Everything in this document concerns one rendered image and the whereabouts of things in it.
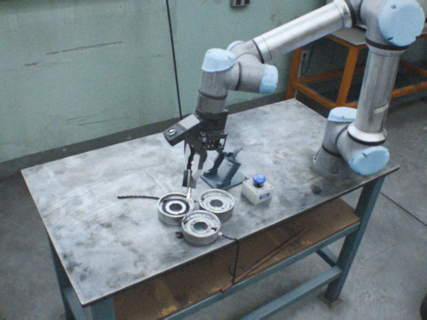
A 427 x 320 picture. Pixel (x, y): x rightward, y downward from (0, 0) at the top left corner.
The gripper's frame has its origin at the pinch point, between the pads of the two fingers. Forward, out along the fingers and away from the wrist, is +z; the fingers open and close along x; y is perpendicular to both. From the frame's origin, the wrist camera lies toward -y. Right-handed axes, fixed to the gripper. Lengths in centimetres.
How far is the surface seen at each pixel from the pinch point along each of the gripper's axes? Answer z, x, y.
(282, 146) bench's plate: 7, 14, 50
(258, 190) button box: 5.7, -7.3, 21.0
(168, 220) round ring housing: 11.7, -4.2, -7.4
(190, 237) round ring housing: 10.7, -13.4, -5.7
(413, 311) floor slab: 78, -40, 117
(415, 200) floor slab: 69, 15, 191
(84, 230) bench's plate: 17.0, 4.7, -28.4
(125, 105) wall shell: 58, 156, 51
